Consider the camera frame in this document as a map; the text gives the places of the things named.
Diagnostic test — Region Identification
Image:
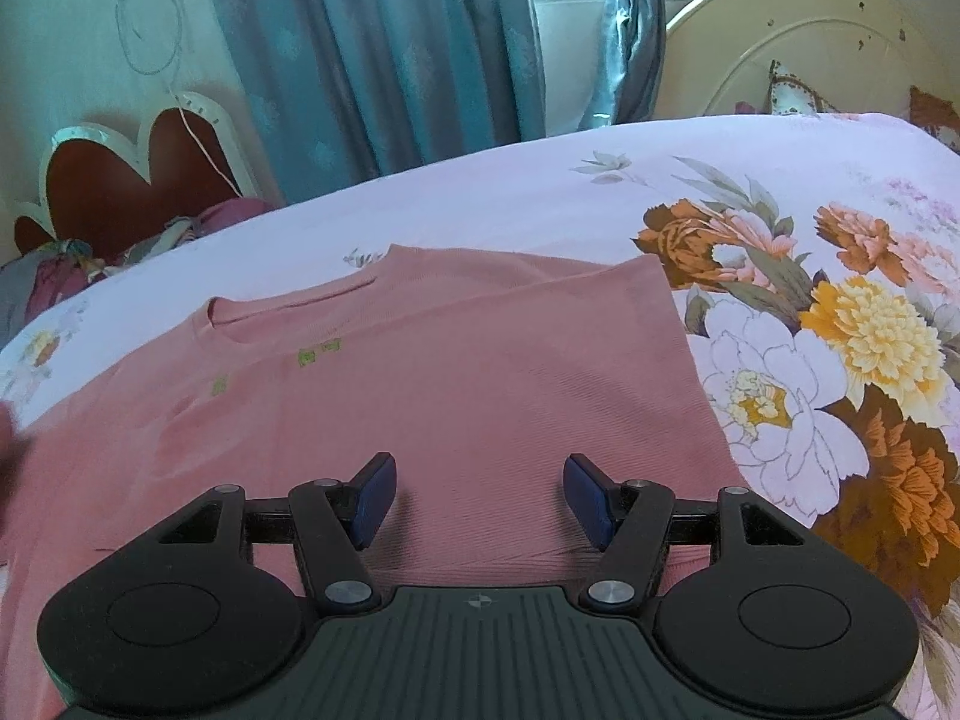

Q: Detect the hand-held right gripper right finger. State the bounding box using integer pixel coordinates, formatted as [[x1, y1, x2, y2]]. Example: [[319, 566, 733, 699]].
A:
[[562, 453, 809, 612]]

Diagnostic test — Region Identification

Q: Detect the floral bed sheet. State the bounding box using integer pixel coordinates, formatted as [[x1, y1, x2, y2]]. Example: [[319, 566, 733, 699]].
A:
[[0, 111, 960, 720]]

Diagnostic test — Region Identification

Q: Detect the cream wooden headboard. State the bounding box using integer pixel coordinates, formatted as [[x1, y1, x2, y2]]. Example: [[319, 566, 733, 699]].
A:
[[664, 0, 960, 119]]

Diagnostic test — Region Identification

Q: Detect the floral pillow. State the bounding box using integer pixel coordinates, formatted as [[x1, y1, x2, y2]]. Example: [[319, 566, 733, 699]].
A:
[[765, 60, 850, 117]]

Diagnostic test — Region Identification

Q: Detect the wide teal curtain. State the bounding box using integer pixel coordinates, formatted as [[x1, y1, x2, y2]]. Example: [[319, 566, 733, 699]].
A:
[[197, 0, 548, 205]]

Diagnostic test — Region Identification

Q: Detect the red heart-shaped chair back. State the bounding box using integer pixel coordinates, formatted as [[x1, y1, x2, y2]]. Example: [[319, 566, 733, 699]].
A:
[[7, 90, 265, 265]]

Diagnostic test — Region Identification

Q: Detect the red patterned pillow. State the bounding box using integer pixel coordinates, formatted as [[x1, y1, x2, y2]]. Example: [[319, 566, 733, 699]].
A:
[[906, 85, 960, 152]]

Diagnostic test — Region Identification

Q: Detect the pile of clothes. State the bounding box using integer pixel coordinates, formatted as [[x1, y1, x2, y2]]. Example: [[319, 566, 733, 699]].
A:
[[0, 197, 272, 347]]

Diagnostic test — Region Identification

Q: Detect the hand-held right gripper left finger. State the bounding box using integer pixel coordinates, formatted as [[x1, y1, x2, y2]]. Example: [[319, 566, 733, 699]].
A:
[[154, 452, 398, 615]]

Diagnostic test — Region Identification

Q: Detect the narrow teal curtain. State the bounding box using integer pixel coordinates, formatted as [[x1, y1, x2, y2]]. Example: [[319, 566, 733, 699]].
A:
[[577, 0, 670, 130]]

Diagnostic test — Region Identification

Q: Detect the pink ribbed shirt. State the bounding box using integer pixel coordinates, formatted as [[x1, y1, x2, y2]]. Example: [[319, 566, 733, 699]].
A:
[[0, 244, 752, 720]]

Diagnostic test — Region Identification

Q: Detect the white cable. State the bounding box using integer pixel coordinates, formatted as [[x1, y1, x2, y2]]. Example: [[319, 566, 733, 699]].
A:
[[112, 0, 242, 197]]

